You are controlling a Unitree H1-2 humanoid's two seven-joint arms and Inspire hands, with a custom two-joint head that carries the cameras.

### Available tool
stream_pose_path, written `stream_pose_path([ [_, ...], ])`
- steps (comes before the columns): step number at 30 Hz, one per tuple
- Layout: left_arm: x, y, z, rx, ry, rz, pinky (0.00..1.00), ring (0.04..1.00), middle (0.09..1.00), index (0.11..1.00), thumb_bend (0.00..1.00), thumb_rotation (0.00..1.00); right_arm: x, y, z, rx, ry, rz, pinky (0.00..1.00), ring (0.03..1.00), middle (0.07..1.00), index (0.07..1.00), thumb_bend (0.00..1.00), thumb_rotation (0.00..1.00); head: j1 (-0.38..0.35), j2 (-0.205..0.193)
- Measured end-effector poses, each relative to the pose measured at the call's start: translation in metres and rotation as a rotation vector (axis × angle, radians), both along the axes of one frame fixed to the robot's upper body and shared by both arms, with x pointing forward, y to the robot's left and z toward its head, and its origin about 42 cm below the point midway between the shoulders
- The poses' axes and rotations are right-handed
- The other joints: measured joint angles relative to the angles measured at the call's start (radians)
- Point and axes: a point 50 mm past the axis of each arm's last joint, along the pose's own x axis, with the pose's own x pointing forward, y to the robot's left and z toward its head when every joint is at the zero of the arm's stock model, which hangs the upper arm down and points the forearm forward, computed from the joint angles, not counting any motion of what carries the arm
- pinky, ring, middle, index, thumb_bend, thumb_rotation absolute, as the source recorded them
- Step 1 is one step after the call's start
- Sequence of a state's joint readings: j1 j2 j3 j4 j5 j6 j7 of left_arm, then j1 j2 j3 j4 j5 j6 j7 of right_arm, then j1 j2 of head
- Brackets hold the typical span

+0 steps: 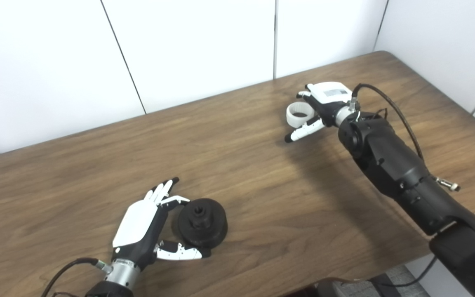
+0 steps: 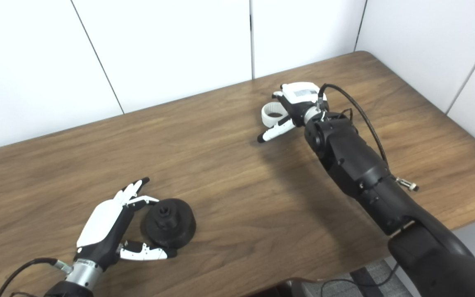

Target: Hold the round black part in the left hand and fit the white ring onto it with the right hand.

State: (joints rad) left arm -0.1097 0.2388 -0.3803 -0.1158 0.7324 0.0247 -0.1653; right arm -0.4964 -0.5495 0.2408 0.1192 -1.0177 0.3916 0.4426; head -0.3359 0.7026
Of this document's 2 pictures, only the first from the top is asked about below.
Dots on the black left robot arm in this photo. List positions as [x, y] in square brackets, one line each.
[120, 276]

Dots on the white and black left hand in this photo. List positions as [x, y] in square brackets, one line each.
[136, 225]

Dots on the round black part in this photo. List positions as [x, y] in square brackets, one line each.
[208, 231]

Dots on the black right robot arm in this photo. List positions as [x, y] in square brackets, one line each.
[390, 161]

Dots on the white and black right hand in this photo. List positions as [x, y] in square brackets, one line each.
[330, 93]

